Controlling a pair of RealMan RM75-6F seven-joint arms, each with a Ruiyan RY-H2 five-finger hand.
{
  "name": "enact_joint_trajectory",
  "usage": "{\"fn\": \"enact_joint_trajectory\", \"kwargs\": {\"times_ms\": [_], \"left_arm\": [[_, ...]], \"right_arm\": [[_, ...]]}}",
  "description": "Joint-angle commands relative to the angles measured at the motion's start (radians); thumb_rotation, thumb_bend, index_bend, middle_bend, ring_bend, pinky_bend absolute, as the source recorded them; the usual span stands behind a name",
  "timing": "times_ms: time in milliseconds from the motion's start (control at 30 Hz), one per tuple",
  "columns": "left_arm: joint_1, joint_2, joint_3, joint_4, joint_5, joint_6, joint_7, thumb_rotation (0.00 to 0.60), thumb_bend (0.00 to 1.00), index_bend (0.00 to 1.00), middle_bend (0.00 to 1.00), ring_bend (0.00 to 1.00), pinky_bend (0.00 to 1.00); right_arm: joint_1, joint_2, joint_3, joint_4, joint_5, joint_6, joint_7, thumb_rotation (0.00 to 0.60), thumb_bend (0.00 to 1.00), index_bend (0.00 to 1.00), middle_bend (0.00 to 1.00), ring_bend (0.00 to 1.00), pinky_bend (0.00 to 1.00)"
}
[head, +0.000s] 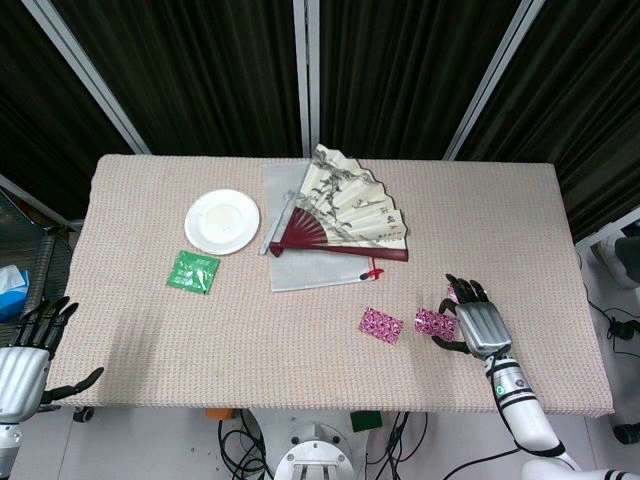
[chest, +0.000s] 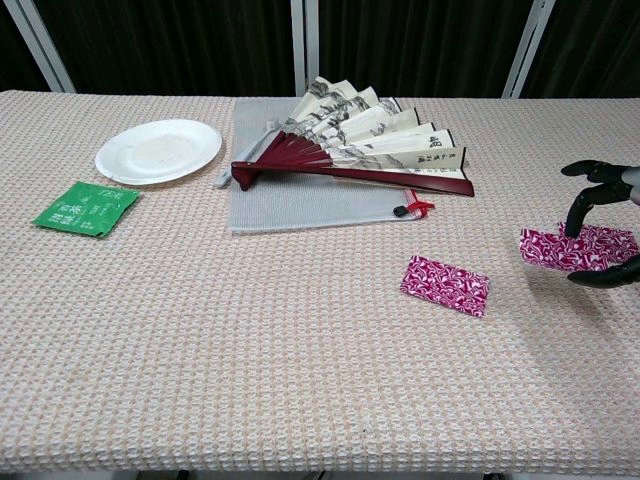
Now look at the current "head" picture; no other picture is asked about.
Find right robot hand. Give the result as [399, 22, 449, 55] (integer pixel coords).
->
[431, 273, 514, 360]

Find pink patterned packet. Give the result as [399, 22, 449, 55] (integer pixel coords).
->
[414, 306, 458, 343]
[358, 306, 405, 346]

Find green block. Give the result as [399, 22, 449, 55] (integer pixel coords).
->
[349, 409, 385, 435]

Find beige woven tablecloth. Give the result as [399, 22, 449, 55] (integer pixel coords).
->
[38, 153, 617, 419]

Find paper folding fan, maroon ribs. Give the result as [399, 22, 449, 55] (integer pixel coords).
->
[268, 143, 411, 263]

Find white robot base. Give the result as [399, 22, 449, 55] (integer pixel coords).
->
[273, 409, 369, 480]

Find grey cloth sheet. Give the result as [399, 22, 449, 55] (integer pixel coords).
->
[262, 158, 386, 293]

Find green tea packet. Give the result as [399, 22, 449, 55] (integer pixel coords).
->
[166, 248, 222, 296]

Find white paper plate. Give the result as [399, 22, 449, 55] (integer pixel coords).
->
[184, 188, 262, 256]

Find black curtain panel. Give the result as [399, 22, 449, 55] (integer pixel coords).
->
[457, 0, 640, 242]
[49, 0, 304, 157]
[0, 0, 137, 222]
[318, 0, 522, 161]

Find blue tissue box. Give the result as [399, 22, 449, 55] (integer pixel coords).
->
[0, 264, 32, 323]

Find grey metal partition post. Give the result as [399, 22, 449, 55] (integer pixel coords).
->
[292, 0, 322, 157]
[573, 204, 640, 249]
[33, 0, 152, 155]
[0, 172, 84, 234]
[443, 0, 540, 161]

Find white machine housing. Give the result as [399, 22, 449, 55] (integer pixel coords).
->
[574, 219, 640, 292]

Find red cord with black toggle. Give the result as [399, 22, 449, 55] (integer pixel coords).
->
[358, 257, 387, 282]

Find black cable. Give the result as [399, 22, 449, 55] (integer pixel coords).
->
[583, 294, 640, 362]
[363, 411, 432, 480]
[216, 413, 275, 480]

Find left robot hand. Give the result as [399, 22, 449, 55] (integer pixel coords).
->
[0, 296, 105, 424]

